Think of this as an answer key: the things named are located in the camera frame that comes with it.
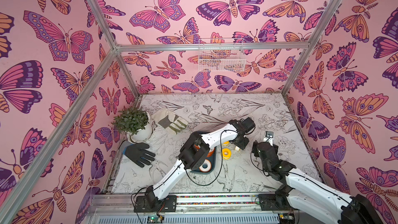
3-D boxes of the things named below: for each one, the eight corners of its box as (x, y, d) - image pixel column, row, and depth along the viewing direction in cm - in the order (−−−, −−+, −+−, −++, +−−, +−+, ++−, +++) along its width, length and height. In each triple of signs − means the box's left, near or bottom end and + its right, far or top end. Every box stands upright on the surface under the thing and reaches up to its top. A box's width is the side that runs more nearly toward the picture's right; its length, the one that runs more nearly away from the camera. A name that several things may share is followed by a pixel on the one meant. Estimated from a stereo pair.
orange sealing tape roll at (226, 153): (222, 159, 90) (222, 158, 88) (221, 150, 93) (221, 148, 92) (231, 159, 90) (232, 158, 88) (230, 149, 93) (230, 148, 92)
